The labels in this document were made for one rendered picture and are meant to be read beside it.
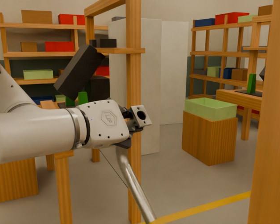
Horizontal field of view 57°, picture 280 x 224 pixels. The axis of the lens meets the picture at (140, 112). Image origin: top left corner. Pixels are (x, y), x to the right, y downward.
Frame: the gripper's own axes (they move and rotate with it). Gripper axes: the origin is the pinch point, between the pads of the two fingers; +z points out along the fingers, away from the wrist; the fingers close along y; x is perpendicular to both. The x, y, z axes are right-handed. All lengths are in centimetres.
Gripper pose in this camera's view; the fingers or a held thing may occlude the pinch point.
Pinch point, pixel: (134, 120)
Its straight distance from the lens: 63.6
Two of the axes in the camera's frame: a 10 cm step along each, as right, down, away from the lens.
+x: -5.6, 5.1, 6.5
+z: 7.3, -0.8, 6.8
